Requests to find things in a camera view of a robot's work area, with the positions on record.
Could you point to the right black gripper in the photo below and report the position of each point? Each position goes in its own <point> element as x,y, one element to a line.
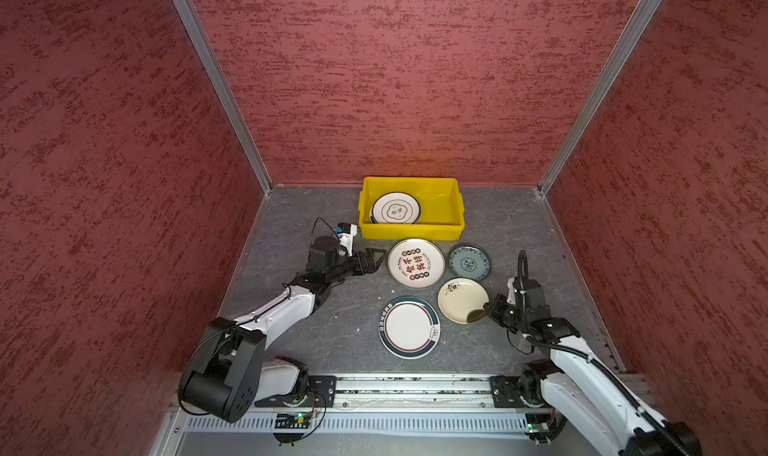
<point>493,309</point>

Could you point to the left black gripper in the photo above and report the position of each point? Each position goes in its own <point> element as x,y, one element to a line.
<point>371,267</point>

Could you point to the cream plate dark brush mark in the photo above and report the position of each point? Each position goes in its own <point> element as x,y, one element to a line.
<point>463,301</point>

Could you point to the white plate red characters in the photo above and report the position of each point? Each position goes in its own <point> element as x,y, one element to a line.
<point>416,263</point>

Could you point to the white plate quatrefoil outline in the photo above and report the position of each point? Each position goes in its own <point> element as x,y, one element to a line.
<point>395,208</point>

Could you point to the small teal patterned plate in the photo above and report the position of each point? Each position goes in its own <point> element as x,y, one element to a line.
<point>470,262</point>

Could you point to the large white plate green rim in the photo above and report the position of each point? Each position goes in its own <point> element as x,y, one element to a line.
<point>409,327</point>

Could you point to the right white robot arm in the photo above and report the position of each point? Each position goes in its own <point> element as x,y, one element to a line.
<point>571,380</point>

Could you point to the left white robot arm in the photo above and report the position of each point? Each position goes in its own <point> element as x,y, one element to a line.
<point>228,371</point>

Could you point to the yellow plastic bin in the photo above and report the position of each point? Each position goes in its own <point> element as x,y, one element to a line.
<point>442,217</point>

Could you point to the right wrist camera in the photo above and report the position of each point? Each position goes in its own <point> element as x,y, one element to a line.
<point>511,297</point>

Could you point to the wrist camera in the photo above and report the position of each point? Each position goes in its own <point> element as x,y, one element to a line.
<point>346,232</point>
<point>511,297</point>

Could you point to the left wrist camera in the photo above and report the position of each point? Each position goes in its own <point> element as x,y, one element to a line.
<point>346,232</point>

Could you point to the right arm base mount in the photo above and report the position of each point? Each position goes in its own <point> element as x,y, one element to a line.
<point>514,392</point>

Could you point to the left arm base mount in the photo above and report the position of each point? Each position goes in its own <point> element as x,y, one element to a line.
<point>316,391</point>

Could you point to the aluminium mounting rail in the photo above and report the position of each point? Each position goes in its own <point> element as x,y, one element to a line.
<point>405,405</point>

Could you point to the left aluminium corner post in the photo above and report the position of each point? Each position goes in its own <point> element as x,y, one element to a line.
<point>206,54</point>

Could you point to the aluminium corner post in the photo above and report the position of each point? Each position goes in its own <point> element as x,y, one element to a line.
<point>206,54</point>
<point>634,29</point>

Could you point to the right aluminium corner post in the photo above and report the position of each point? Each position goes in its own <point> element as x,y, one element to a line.
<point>634,29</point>

